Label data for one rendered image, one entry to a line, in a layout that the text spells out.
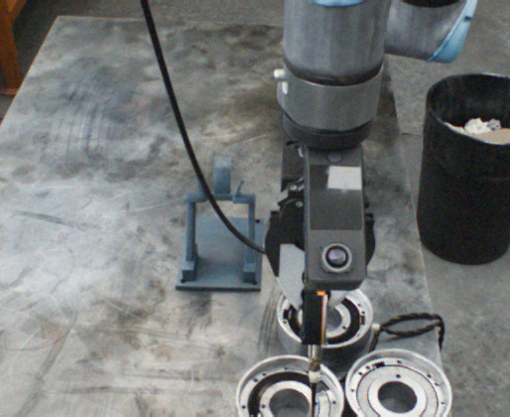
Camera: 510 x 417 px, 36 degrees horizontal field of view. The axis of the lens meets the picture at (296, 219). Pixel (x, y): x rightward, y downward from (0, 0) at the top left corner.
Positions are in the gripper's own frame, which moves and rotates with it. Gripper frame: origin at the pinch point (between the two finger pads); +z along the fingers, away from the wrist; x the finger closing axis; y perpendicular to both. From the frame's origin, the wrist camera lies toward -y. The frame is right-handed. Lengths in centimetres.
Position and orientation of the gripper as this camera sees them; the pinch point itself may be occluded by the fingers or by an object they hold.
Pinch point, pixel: (315, 304)
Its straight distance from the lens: 73.2
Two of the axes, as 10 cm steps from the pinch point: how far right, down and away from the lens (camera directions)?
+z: -0.4, 7.6, 6.5
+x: -10.0, -0.3, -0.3
